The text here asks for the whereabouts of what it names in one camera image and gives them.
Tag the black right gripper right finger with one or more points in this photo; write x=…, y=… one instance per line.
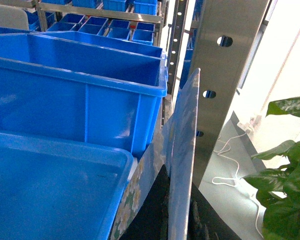
x=203, y=221

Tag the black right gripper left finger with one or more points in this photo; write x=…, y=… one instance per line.
x=151, y=222

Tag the flower gift bag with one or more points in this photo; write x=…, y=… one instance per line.
x=174, y=146

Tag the green leafy plant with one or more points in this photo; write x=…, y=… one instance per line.
x=278, y=190

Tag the shallow blue plastic tray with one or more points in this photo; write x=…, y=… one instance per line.
x=54, y=189

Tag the large blue plastic crate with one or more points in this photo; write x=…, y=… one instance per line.
x=77, y=91

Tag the blue crate behind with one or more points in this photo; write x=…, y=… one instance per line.
x=102, y=41

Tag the perforated steel rack post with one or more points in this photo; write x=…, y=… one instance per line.
x=226, y=32

